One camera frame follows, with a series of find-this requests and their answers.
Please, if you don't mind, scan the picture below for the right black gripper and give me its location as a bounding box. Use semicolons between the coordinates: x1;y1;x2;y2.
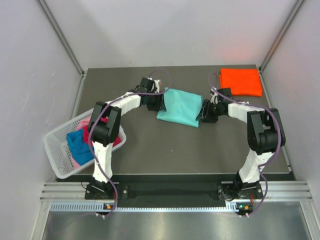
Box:
195;99;222;123

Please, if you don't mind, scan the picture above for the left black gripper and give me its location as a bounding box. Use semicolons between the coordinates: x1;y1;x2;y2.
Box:
146;90;166;112

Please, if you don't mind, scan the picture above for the teal t-shirt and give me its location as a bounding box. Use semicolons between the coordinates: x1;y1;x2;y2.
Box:
156;88;203;128

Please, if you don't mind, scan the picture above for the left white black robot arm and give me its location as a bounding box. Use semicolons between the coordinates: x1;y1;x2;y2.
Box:
88;77;166;199

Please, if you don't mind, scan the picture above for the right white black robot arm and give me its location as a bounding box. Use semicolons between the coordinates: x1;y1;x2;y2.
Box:
196;87;286;198

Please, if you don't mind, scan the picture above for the folded orange t-shirt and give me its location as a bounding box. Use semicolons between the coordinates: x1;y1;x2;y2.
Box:
219;68;263;97

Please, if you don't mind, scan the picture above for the magenta t-shirt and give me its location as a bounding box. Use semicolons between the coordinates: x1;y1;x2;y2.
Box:
81;125;123;146

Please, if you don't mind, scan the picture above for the blue t-shirt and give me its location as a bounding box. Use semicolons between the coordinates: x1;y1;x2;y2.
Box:
66;129;94;166

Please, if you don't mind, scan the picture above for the pink t-shirt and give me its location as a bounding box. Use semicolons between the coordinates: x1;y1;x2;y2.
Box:
70;117;90;170

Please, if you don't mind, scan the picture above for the white plastic laundry basket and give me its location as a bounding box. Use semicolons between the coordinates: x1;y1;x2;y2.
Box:
43;108;127;180

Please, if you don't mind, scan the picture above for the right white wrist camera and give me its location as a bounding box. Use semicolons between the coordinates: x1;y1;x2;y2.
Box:
210;90;219;104

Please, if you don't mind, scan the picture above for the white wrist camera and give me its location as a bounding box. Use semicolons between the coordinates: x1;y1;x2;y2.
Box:
210;90;219;104
153;79;162;93

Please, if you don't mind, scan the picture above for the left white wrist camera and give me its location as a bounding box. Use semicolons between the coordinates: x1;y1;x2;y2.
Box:
153;79;162;93

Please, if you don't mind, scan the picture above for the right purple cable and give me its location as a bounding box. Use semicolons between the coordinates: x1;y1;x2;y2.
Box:
208;72;282;218

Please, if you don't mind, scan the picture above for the purple cable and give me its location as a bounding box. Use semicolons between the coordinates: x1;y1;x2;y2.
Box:
87;69;172;219
208;72;282;218

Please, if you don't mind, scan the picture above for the left aluminium corner post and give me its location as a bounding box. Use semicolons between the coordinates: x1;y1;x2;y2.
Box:
37;0;87;78

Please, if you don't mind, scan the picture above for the aluminium corner post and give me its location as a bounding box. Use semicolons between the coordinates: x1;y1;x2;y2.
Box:
37;0;87;78
258;0;306;73

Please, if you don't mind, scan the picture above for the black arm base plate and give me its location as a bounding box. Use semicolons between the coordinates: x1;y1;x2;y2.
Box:
84;174;263;201

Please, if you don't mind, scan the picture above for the aluminium front rail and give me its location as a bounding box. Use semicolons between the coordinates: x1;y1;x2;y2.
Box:
40;181;313;202

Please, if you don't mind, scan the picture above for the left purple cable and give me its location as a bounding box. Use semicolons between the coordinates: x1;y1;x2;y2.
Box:
87;69;172;219

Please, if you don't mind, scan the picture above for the slotted grey cable duct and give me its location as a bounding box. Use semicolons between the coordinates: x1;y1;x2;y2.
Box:
50;202;250;213

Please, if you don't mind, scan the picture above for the right aluminium corner post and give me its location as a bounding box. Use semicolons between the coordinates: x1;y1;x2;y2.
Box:
258;0;306;73

